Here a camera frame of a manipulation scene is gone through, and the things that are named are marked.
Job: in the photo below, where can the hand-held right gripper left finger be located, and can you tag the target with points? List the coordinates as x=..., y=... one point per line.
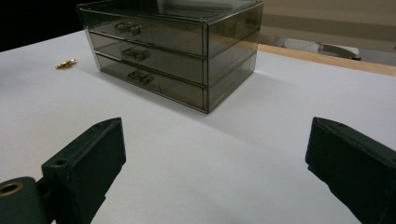
x=87, y=165

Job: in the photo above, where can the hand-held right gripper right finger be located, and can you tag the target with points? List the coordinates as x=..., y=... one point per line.
x=355, y=168

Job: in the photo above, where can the small gold jewelry piece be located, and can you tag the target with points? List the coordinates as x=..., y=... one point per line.
x=66, y=63

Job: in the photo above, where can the smoky clear drawer organizer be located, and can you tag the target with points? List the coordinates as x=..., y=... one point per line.
x=232, y=46

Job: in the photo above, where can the grey white device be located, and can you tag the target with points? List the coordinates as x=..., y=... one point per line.
x=339, y=50

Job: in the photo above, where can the white perforated object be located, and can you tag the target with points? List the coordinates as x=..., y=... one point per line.
x=297, y=44

